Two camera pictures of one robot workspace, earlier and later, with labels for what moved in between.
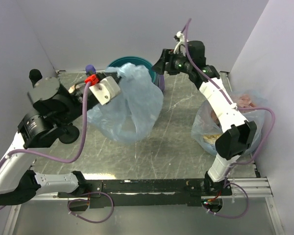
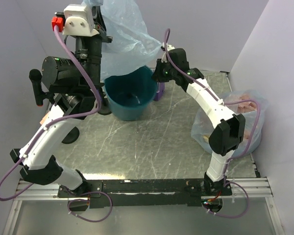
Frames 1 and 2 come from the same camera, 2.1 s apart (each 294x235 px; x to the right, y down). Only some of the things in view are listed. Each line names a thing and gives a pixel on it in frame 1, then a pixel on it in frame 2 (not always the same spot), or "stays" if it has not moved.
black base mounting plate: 145,193 stays
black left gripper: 110,74 -> 99,24
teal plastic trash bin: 137,60 -> 129,94
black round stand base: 69,135 stays
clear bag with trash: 207,129 stays
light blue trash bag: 132,113 -> 133,46
